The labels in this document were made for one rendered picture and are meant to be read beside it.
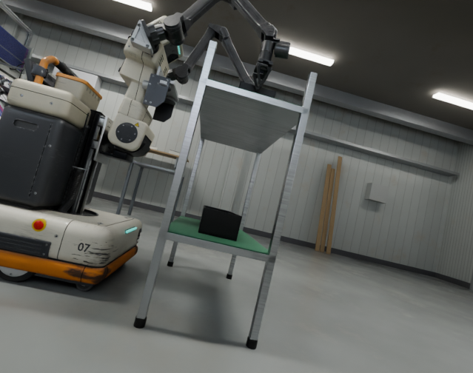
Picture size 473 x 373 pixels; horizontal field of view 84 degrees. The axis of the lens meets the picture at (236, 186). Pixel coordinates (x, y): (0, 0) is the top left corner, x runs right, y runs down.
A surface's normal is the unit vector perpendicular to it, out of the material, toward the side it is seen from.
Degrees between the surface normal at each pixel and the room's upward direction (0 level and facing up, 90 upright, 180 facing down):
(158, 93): 90
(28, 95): 90
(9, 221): 90
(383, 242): 90
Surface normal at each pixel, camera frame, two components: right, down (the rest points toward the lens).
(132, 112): 0.12, -0.05
